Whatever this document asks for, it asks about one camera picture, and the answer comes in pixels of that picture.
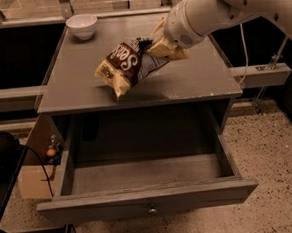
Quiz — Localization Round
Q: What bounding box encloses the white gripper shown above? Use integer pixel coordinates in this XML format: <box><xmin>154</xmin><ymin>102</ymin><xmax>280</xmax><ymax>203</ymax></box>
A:
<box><xmin>145</xmin><ymin>0</ymin><xmax>204</xmax><ymax>61</ymax></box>

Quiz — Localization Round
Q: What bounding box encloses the brown chip bag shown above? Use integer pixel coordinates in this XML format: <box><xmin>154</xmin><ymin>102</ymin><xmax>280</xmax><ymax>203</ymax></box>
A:
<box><xmin>95</xmin><ymin>38</ymin><xmax>168</xmax><ymax>97</ymax></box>

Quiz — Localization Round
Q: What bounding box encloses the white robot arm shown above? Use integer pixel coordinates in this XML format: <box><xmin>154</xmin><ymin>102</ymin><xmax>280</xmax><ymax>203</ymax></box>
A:
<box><xmin>146</xmin><ymin>0</ymin><xmax>292</xmax><ymax>57</ymax></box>

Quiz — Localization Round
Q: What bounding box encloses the grey open top drawer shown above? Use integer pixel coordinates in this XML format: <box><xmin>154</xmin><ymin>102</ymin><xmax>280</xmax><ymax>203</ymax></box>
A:
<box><xmin>37</xmin><ymin>108</ymin><xmax>258</xmax><ymax>224</ymax></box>

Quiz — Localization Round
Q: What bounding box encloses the grey wooden cabinet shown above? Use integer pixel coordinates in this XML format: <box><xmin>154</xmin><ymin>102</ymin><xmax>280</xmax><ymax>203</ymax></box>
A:
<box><xmin>38</xmin><ymin>13</ymin><xmax>242</xmax><ymax>148</ymax></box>

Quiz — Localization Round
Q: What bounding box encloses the white ceramic bowl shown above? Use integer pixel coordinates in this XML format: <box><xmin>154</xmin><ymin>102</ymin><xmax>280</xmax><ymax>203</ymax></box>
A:
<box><xmin>65</xmin><ymin>13</ymin><xmax>97</xmax><ymax>40</ymax></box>

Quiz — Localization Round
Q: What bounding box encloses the small orange ball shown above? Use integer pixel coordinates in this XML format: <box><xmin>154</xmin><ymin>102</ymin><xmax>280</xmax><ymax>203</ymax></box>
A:
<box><xmin>46</xmin><ymin>148</ymin><xmax>56</xmax><ymax>157</ymax></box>

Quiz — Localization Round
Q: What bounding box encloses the cardboard box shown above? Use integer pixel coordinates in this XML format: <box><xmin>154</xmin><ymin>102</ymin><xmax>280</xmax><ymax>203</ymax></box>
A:
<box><xmin>18</xmin><ymin>116</ymin><xmax>64</xmax><ymax>199</ymax></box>

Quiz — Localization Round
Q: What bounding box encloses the black chair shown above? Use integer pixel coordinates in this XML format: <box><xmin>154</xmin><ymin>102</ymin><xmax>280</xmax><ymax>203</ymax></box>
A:
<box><xmin>0</xmin><ymin>132</ymin><xmax>27</xmax><ymax>222</ymax></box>

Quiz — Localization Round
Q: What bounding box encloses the white hanging cable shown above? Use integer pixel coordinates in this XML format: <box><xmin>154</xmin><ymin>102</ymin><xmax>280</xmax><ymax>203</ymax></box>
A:
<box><xmin>233</xmin><ymin>22</ymin><xmax>251</xmax><ymax>86</ymax></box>

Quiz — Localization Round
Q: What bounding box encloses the black cable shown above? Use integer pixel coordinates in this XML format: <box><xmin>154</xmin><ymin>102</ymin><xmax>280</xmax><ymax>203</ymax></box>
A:
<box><xmin>19</xmin><ymin>142</ymin><xmax>55</xmax><ymax>200</ymax></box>

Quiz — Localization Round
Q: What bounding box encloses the grey metal rail frame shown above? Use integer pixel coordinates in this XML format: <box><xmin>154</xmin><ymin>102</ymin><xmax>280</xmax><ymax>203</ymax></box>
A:
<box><xmin>0</xmin><ymin>0</ymin><xmax>290</xmax><ymax>112</ymax></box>

